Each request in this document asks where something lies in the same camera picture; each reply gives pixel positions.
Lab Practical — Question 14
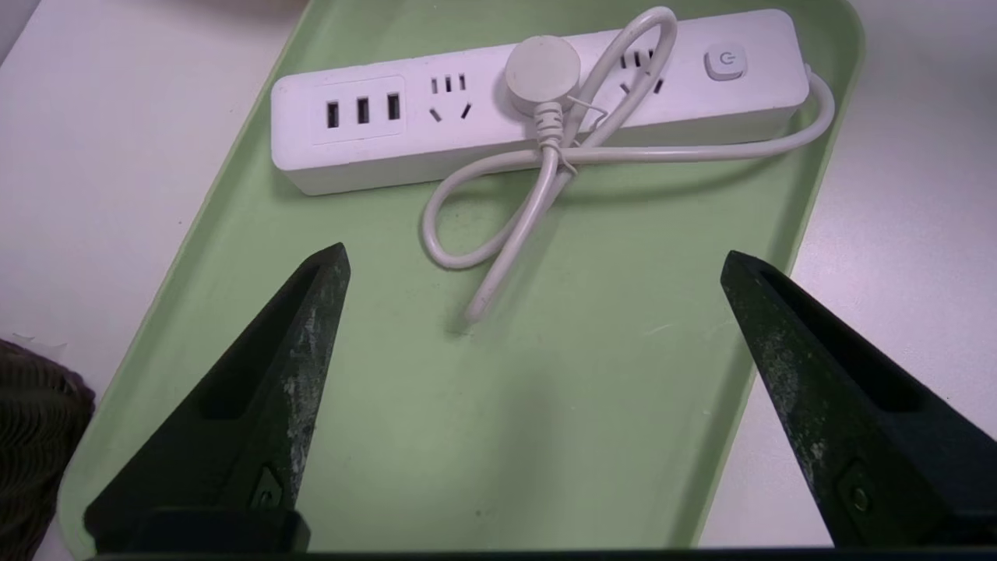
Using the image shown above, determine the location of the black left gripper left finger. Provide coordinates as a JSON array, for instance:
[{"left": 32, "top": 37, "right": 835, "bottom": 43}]
[{"left": 82, "top": 243, "right": 351, "bottom": 548}]

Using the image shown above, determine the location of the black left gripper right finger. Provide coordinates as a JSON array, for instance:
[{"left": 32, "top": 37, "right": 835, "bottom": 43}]
[{"left": 720, "top": 251, "right": 997, "bottom": 550}]

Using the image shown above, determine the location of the dark brown wicker basket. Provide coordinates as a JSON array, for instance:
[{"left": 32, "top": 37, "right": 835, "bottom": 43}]
[{"left": 0, "top": 339, "right": 96, "bottom": 561}]

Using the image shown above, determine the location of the light green plastic tray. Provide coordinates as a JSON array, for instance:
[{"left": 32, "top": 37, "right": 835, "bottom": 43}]
[{"left": 56, "top": 0, "right": 865, "bottom": 556}]

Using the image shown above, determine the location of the white power strip with cord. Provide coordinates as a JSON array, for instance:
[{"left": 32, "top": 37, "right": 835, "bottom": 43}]
[{"left": 270, "top": 6, "right": 836, "bottom": 324}]

